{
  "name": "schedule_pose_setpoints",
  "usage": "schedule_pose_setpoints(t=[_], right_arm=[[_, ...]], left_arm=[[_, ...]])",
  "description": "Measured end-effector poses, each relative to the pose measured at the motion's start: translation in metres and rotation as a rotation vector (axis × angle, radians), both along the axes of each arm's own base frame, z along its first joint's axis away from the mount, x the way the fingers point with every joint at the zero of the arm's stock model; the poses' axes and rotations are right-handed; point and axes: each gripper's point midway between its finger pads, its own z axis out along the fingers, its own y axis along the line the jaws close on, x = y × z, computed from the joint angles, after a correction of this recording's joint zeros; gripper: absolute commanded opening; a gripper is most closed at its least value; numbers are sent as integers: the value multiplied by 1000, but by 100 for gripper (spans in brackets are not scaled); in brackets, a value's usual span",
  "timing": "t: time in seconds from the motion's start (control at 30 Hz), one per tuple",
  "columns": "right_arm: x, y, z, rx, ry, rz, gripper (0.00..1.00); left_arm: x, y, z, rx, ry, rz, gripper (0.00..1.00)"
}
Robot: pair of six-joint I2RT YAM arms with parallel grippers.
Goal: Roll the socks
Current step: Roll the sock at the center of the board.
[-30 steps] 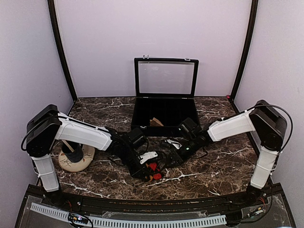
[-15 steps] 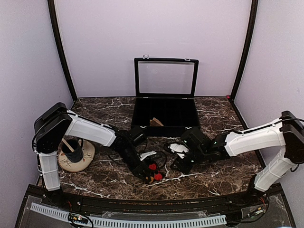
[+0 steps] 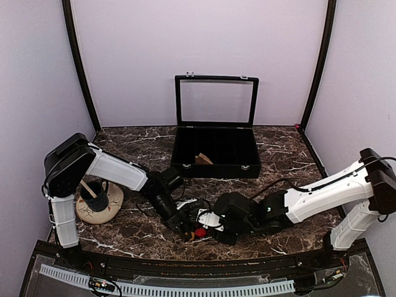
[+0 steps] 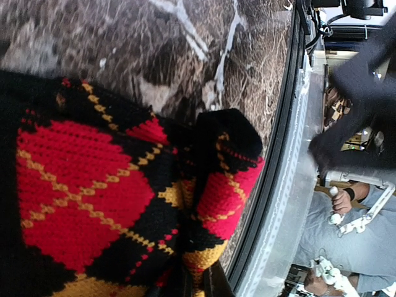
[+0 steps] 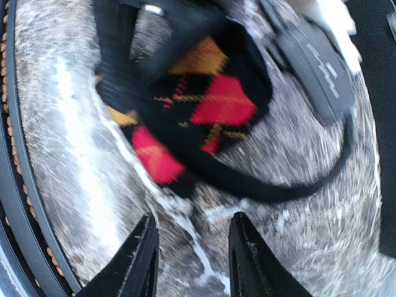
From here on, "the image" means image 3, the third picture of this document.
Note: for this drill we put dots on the black glass-lid display case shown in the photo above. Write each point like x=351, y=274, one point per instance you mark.
x=214, y=116

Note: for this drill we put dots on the wooden stir stick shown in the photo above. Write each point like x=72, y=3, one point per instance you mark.
x=88, y=189

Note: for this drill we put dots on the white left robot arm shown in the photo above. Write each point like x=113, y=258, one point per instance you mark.
x=76, y=157

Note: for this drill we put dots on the dark blue mug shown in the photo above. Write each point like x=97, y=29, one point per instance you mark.
x=100, y=202

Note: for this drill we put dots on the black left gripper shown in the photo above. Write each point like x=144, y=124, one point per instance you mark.
x=176, y=220

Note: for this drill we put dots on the tan brown sock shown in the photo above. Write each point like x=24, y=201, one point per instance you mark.
x=202, y=159

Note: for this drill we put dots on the left black frame post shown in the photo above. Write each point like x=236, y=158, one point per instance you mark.
x=78, y=64

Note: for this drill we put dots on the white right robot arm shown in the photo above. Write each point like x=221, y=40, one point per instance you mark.
x=370, y=182

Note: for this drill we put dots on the cream branch-pattern plate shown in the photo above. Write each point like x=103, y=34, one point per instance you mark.
x=109, y=200

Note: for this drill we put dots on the black frame post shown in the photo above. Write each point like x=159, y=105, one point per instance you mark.
x=320, y=65
x=78, y=64

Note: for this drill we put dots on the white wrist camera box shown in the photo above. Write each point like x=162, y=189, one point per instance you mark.
x=210, y=220

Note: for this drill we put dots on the red orange argyle sock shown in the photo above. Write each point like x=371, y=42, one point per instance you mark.
x=198, y=233

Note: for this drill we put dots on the white slotted cable duct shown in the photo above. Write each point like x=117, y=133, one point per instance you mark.
x=172, y=287

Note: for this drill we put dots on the right black frame post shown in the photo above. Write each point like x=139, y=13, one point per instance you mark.
x=320, y=65

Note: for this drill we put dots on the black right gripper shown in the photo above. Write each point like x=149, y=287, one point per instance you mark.
x=228, y=240

